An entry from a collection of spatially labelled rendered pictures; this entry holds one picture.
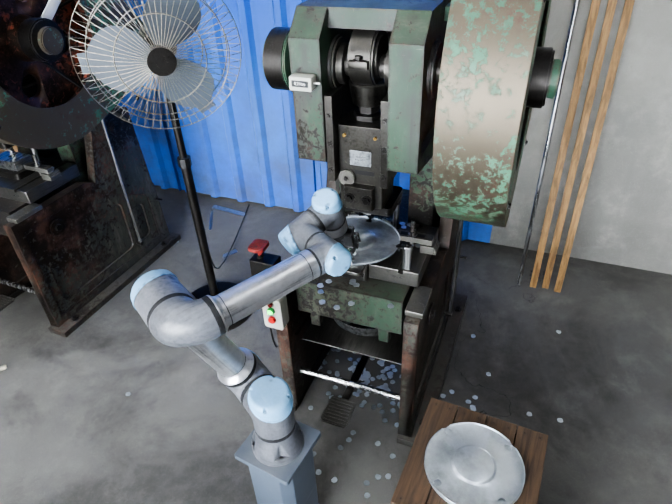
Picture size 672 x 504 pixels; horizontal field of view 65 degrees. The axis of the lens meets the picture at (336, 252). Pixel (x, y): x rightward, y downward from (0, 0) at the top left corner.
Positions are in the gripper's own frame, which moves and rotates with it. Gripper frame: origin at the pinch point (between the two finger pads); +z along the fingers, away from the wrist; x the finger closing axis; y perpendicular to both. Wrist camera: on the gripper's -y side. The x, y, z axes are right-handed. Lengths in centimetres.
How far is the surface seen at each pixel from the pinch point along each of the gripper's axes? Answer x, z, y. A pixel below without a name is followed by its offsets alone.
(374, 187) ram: 23.8, -8.6, 6.2
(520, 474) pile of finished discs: -45, 27, 64
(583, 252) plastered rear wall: 94, 127, 92
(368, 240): 12.9, 6.9, 5.1
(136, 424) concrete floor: -60, 60, -81
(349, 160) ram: 28.3, -15.2, -2.4
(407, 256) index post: 10.2, 8.5, 19.1
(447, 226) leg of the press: 38, 31, 27
